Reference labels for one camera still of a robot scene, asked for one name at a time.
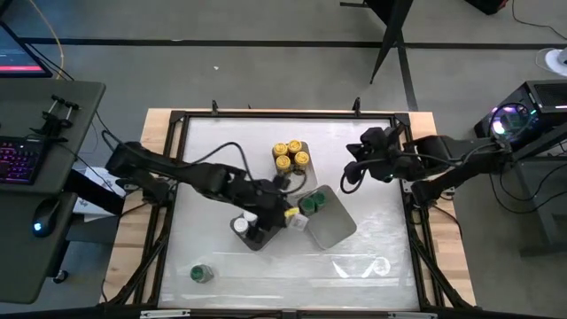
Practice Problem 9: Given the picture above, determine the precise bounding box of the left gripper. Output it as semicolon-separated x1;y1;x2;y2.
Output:
241;176;293;234

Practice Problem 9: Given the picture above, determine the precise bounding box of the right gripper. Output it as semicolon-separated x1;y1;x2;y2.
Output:
344;127;420;183

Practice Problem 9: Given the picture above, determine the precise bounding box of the dark translucent plastic bin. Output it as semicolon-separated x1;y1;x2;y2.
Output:
229;194;297;253

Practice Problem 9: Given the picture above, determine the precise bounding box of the white plastic bin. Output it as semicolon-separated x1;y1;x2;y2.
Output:
274;140;319;196

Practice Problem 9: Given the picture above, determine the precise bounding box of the light grey plastic bin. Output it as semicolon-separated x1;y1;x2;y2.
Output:
299;184;358;252

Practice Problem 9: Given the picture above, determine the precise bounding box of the white paper booklet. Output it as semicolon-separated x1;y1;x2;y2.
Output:
73;166;134;222

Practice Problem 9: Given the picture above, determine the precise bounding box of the black rectangular box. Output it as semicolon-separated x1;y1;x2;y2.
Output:
66;169;126;217

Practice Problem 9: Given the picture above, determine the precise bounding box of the dark grey computer desk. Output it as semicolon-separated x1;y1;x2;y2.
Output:
486;126;567;259

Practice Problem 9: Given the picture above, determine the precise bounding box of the black computer with lights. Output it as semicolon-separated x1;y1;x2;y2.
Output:
472;79;567;155

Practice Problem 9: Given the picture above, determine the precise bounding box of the black case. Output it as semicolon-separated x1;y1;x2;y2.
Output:
463;0;510;16

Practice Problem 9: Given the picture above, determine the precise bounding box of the black computer mouse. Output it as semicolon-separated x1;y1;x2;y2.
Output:
30;198;62;239

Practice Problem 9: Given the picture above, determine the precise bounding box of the white round device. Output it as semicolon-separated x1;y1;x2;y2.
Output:
534;46;567;79

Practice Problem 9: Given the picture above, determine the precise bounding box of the black clamp stand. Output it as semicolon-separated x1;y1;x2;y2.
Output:
29;94;82;144

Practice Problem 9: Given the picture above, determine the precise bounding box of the backlit black keyboard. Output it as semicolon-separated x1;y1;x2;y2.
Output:
0;136;46;186

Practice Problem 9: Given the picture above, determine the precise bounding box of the computer monitor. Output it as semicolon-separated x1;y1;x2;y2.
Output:
0;20;54;80

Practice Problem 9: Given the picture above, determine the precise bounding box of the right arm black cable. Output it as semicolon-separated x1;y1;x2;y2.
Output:
339;102;532;196

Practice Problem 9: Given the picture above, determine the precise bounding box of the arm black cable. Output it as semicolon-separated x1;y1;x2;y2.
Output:
339;102;532;196
188;141;311;196

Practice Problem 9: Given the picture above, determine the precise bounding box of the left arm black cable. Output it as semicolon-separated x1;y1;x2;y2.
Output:
188;141;311;196

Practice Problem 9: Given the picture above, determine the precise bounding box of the black table frame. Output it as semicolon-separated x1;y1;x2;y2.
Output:
104;108;476;314

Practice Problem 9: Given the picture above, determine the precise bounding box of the black floor cable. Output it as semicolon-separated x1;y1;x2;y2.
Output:
511;0;567;42

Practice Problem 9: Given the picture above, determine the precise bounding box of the yellow hanging cable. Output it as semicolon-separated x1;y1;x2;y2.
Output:
28;0;66;80

